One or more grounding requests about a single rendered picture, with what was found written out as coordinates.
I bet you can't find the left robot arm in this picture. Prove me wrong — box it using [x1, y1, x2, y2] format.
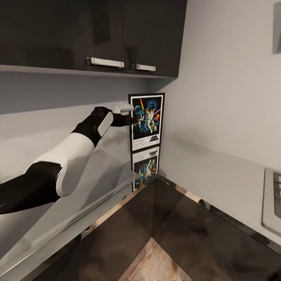
[0, 104, 138, 259]

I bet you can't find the poster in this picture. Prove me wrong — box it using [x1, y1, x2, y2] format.
[128, 93, 165, 153]

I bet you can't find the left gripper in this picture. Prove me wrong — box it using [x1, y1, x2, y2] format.
[115, 113, 138, 127]

